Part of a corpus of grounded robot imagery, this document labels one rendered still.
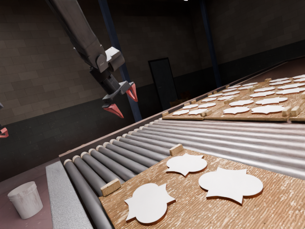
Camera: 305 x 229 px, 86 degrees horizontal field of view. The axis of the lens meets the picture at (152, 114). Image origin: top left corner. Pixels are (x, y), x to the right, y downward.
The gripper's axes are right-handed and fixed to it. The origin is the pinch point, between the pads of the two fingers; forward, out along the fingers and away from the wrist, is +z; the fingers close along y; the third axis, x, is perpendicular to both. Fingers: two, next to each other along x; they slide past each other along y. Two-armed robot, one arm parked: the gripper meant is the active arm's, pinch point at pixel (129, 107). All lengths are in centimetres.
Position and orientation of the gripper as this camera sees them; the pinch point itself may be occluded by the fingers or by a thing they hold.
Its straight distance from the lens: 66.3
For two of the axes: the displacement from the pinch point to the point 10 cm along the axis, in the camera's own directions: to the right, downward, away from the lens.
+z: 5.3, 7.2, 4.5
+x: 6.7, -0.2, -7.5
